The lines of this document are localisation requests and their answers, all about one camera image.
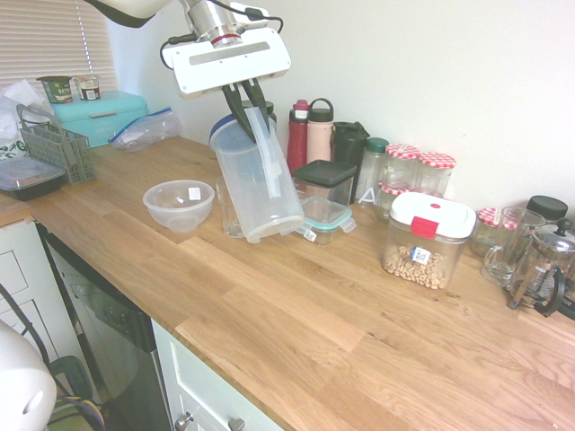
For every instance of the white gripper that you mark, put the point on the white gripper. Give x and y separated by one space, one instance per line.
233 63

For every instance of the clear plastic pitcher blue lid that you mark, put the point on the clear plastic pitcher blue lid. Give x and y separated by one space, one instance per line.
260 188

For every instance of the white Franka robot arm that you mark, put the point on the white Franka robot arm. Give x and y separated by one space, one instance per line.
211 20

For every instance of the red water bottle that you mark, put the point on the red water bottle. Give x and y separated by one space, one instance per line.
296 143

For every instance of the pink bottle black lid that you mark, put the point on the pink bottle black lid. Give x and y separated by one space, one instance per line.
319 141

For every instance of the clear zip bag blue seal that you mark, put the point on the clear zip bag blue seal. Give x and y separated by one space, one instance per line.
146 130

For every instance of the square container black lid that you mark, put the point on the square container black lid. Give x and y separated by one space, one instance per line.
325 177

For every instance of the dark green shaker bottle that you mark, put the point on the dark green shaker bottle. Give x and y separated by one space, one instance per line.
348 150

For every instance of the clear plastic bowl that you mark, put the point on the clear plastic bowl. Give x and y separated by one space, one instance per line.
178 204

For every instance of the glass container teal clip lid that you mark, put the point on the glass container teal clip lid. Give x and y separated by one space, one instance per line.
325 217

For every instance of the teal metal bread box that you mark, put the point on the teal metal bread box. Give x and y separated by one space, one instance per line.
108 119

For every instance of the clear bottle green lid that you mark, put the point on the clear bottle green lid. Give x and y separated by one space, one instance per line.
372 177

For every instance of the brown white oatmeal cup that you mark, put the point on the brown white oatmeal cup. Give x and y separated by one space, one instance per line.
88 87

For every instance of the glass jar red checked lid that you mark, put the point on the glass jar red checked lid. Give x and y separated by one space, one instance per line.
387 197
433 173
400 164
487 231

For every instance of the grey plastic cutlery basket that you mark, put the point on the grey plastic cutlery basket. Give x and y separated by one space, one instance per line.
67 155

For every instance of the green oatmeal cup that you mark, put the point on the green oatmeal cup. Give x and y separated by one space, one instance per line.
57 90

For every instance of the white window blinds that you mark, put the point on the white window blinds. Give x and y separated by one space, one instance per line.
49 40

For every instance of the cereal container white red lid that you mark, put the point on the cereal container white red lid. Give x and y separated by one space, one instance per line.
427 244

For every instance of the black food container clear lid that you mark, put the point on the black food container clear lid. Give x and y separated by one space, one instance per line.
29 179

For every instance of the white plastic shopping bag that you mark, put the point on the white plastic shopping bag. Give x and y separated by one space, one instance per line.
13 116

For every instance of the stainless steel dishwasher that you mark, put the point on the stainless steel dishwasher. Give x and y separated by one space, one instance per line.
103 314

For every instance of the white drawer cabinet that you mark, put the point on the white drawer cabinet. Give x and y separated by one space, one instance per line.
22 278

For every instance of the white cabinet with knobs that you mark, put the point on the white cabinet with knobs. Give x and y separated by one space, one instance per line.
197 386

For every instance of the clear glass mug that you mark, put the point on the clear glass mug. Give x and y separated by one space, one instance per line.
507 251

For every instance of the jar with black lid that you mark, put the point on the jar with black lid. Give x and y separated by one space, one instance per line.
547 207

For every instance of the silver cabinet knob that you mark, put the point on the silver cabinet knob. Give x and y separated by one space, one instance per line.
183 421
236 424

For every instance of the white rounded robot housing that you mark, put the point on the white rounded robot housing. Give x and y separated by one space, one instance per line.
22 386

